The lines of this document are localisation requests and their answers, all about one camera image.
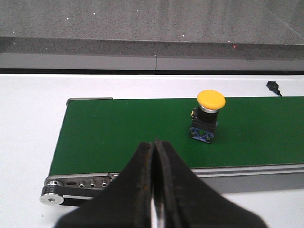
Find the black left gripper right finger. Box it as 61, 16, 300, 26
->
154, 141, 267, 228

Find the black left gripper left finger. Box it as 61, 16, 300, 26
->
55, 142, 152, 228

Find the pale yellow mushroom push button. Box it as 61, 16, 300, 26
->
189, 90, 226, 144

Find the black conveyor drive belt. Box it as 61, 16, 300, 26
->
39, 184, 101, 206

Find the grey stone counter slab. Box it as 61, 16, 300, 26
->
0, 0, 304, 59

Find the black cable connector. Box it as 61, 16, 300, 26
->
266, 81, 282, 96

